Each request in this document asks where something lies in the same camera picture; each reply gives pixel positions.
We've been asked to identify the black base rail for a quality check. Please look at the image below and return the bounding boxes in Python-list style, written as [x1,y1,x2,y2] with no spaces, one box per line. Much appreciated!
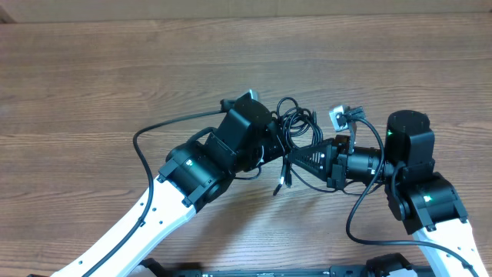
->
[129,253,435,277]

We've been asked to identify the black usb cables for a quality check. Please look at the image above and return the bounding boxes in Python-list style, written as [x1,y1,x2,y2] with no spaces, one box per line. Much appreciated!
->
[271,96,339,196]

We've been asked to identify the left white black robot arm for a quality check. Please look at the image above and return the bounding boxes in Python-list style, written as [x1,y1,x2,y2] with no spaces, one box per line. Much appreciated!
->
[55,91,282,276]

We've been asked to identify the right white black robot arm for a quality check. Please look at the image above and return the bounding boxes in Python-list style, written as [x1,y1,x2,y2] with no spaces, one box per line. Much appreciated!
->
[287,106,487,276]

